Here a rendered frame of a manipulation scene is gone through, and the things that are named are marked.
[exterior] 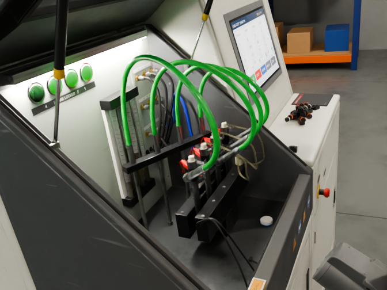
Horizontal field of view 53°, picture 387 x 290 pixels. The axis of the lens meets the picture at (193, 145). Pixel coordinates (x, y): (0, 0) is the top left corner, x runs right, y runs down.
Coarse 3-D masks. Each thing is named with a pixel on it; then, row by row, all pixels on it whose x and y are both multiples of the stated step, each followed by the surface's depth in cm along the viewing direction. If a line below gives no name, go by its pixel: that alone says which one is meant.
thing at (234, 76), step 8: (208, 64) 108; (184, 72) 112; (224, 72) 106; (232, 72) 106; (240, 80) 105; (248, 88) 105; (176, 96) 116; (256, 96) 106; (176, 104) 118; (256, 104) 106; (176, 112) 119; (176, 120) 120; (176, 128) 121; (248, 136) 112; (232, 144) 115; (240, 144) 114
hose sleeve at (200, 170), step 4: (204, 164) 88; (196, 168) 90; (200, 168) 88; (192, 172) 91; (196, 172) 90; (200, 172) 88; (204, 172) 88; (188, 176) 93; (192, 176) 92; (196, 176) 91
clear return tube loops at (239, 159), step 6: (234, 126) 125; (222, 132) 120; (240, 138) 118; (210, 144) 114; (228, 150) 112; (240, 156) 111; (264, 156) 126; (240, 162) 130; (258, 162) 127; (246, 168) 112; (240, 174) 119; (246, 174) 113
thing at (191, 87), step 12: (132, 60) 93; (156, 60) 86; (180, 72) 82; (192, 84) 81; (120, 96) 104; (204, 108) 79; (216, 132) 80; (216, 144) 81; (216, 156) 83; (204, 168) 87
